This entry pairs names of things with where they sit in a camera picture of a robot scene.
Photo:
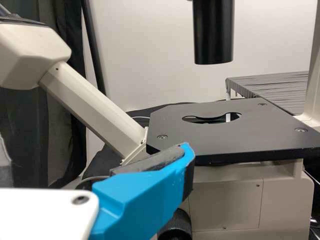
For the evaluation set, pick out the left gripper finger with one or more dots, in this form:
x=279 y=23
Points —
x=145 y=195

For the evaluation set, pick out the cream microscope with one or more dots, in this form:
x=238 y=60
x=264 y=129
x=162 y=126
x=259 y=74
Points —
x=225 y=140

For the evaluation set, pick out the black platform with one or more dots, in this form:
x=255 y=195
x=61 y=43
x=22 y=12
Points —
x=275 y=87

